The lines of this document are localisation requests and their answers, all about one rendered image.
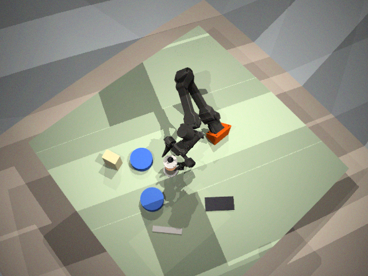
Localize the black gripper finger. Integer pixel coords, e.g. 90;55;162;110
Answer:
162;142;172;157
174;162;187;171

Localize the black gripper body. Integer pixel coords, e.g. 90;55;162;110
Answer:
164;136;196;168

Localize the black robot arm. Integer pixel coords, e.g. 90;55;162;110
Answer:
171;67;225;157

